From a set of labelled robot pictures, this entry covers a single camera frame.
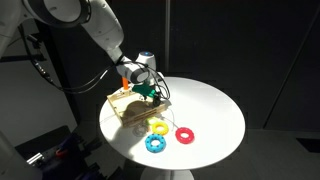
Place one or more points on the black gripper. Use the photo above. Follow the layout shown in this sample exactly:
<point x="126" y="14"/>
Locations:
<point x="153" y="94"/>

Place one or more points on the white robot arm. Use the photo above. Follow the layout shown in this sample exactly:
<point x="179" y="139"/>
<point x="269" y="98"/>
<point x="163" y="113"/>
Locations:
<point x="100" y="26"/>

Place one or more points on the wooden tray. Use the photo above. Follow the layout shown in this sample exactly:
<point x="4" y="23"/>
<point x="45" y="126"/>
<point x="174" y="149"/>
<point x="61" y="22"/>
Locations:
<point x="140" y="118"/>

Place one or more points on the orange cylindrical peg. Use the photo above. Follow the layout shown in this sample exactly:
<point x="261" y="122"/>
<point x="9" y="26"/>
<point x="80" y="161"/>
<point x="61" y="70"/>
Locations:
<point x="125" y="84"/>

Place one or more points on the dark blue equipment stand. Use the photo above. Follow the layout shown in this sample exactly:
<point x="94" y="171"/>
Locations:
<point x="73" y="156"/>

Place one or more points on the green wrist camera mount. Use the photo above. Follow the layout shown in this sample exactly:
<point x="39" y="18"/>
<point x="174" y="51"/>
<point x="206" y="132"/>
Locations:
<point x="143" y="90"/>

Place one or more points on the white table pedestal base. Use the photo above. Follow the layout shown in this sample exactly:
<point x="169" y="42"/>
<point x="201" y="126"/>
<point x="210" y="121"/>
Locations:
<point x="166" y="175"/>

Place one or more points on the black vertical post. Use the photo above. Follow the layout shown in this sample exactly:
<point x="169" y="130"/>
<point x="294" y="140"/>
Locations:
<point x="63" y="83"/>

